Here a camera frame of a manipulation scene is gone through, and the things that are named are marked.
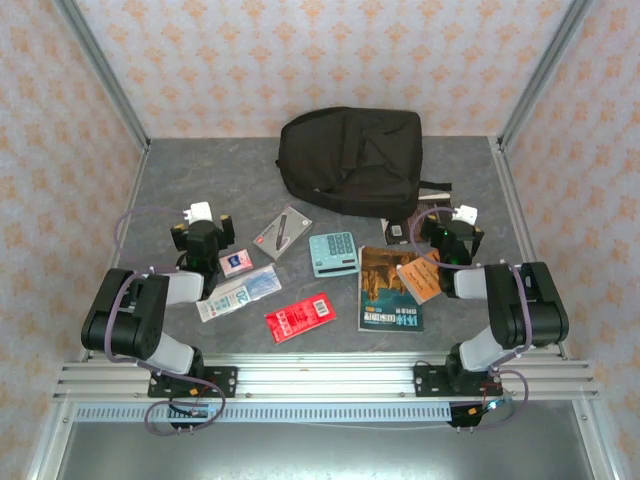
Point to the orange paperback book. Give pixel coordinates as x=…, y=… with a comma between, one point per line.
x=422, y=280

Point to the grey pen box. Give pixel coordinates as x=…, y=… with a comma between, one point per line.
x=281, y=232

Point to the clear pouch of blue pens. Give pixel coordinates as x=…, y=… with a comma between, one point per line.
x=240, y=295

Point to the cave cover magazine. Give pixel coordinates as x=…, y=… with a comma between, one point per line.
x=382, y=305

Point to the teal calculator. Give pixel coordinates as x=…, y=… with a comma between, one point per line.
x=334, y=255

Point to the black fabric backpack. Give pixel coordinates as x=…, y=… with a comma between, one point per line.
x=350, y=160

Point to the red packet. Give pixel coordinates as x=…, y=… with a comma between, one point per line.
x=300, y=317

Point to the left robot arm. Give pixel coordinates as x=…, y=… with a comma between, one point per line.
x=125, y=320

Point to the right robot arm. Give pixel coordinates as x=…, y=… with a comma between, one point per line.
x=525, y=310

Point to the grey metal sheet panel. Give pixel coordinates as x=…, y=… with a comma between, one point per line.
x=320, y=455

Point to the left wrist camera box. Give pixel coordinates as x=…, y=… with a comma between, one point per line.
x=199, y=211

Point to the aluminium table side rail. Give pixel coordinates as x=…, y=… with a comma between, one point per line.
x=515, y=210
x=131, y=200

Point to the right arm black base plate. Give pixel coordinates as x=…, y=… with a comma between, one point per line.
x=427, y=382

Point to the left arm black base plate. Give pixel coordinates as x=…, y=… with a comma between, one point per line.
x=225, y=382

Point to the aluminium mounting rail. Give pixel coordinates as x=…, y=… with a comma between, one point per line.
x=325, y=380

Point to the aluminium frame post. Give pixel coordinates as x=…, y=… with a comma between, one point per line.
x=100, y=70
x=545, y=70

